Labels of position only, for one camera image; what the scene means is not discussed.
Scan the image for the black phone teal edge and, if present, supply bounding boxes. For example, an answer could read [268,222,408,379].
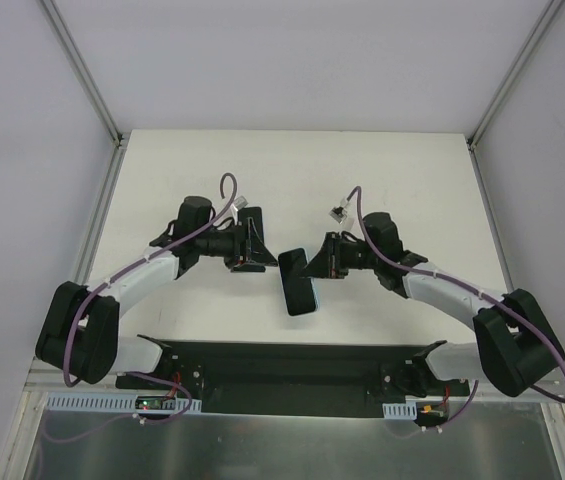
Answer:
[278,248,312,317]

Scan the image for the black phone blue edge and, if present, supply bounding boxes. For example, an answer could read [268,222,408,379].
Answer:
[238,206,264,243]

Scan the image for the light blue phone case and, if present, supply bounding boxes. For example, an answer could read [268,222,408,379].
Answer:
[309,278,320,313]

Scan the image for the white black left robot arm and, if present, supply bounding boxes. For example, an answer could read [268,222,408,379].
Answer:
[35,196,263,389]

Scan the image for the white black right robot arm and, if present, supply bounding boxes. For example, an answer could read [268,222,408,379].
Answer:
[274,212,565,397]

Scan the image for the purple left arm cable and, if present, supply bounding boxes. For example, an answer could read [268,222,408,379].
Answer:
[63,172,251,426]

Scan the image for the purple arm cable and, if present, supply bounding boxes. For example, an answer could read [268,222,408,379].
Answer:
[63,172,251,426]
[326,186,565,436]

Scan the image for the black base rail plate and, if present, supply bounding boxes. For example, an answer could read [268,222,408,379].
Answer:
[115,341,470,418]

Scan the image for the right slotted cable duct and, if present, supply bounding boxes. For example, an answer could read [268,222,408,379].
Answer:
[382,400,418,421]

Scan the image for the slotted cable duct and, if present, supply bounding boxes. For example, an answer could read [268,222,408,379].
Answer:
[46,393,202,415]
[382,400,418,421]

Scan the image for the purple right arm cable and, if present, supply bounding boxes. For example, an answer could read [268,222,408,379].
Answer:
[326,186,565,436]

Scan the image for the left slotted cable duct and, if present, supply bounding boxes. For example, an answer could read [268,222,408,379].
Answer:
[46,393,202,415]

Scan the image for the aluminium frame rail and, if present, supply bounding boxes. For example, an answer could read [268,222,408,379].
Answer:
[24,362,565,404]

